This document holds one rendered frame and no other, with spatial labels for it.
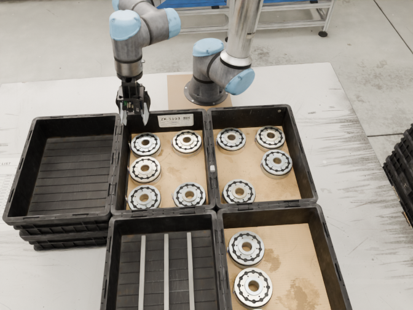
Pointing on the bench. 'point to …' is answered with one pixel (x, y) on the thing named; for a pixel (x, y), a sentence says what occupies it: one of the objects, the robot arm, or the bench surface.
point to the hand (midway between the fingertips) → (135, 120)
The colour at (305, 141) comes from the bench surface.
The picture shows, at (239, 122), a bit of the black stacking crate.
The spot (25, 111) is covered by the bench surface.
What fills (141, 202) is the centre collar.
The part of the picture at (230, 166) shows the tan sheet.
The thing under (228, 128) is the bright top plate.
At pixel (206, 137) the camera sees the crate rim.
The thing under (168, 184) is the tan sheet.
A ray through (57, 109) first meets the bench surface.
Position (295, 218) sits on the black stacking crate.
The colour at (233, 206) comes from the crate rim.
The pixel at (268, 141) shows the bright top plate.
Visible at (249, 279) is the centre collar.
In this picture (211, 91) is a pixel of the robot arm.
